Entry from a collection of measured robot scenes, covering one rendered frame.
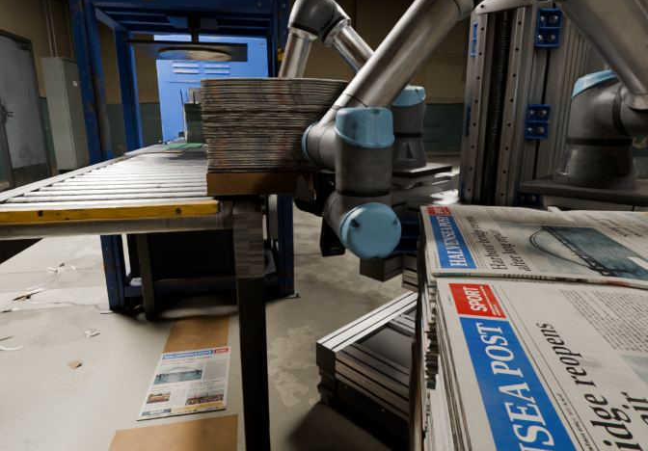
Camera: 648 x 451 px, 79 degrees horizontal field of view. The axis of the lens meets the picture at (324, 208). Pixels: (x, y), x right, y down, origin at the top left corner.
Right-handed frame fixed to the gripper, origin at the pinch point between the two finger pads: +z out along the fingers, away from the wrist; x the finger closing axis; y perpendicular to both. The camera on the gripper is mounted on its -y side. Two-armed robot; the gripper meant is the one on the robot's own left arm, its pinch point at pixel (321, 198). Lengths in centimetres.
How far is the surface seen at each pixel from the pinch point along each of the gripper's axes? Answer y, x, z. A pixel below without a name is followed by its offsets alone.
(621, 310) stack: 4, -9, -60
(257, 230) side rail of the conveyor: -3.0, 13.8, -13.6
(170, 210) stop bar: 0.9, 27.9, -13.9
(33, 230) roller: -4, 52, -7
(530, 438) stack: 4, 5, -69
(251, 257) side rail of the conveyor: -7.9, 15.0, -13.5
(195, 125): 10, 47, 195
